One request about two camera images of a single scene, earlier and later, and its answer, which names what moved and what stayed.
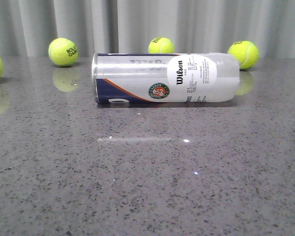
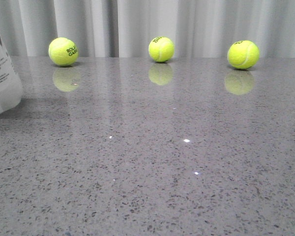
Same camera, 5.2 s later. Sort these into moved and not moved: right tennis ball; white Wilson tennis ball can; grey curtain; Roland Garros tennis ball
Moved: white Wilson tennis ball can
Not moved: grey curtain; right tennis ball; Roland Garros tennis ball
